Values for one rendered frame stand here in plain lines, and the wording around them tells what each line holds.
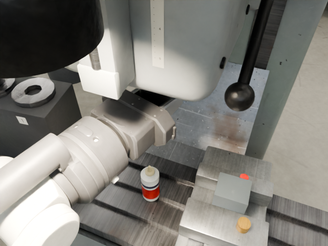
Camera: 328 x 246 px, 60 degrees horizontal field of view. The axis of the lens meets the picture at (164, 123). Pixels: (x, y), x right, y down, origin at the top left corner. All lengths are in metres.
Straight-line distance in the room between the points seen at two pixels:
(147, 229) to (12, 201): 0.39
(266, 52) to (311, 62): 2.32
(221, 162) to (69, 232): 0.42
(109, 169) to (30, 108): 0.35
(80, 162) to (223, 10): 0.21
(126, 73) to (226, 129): 0.58
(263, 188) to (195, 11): 0.42
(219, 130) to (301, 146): 1.41
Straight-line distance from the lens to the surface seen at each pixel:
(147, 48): 0.28
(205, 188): 0.62
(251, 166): 0.67
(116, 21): 0.24
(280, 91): 0.83
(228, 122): 0.82
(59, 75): 2.55
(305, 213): 0.73
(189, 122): 0.84
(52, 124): 0.65
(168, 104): 0.41
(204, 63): 0.27
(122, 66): 0.27
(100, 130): 0.35
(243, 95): 0.28
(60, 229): 0.31
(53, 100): 0.66
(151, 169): 0.60
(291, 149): 2.14
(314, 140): 2.27
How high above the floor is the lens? 1.52
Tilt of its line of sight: 46 degrees down
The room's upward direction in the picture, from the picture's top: straight up
